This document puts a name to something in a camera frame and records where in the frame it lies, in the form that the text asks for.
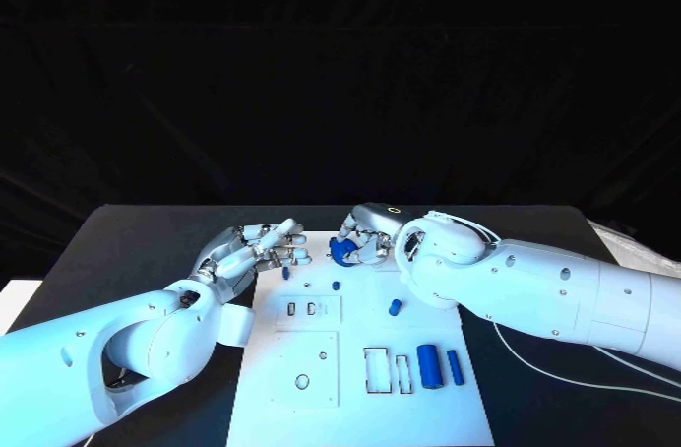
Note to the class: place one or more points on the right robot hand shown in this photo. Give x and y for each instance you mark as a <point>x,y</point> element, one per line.
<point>372,229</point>

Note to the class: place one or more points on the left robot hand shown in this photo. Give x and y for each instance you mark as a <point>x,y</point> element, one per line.
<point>239,258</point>

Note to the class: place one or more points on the blue gear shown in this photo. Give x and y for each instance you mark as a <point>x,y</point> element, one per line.
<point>341,250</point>

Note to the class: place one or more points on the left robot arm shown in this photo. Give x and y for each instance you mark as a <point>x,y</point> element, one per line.
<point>63,373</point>

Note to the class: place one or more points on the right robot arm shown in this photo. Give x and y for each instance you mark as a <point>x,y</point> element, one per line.
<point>547,284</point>

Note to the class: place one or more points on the white task board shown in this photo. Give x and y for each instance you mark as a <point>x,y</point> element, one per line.
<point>361,343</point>

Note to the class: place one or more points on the short blue cylinder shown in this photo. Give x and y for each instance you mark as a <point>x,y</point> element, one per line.
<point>395,307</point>

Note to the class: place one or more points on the thick long blue cylinder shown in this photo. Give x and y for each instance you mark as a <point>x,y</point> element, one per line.
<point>429,366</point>

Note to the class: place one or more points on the thin long blue cylinder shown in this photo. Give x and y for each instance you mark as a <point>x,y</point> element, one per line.
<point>455,367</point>

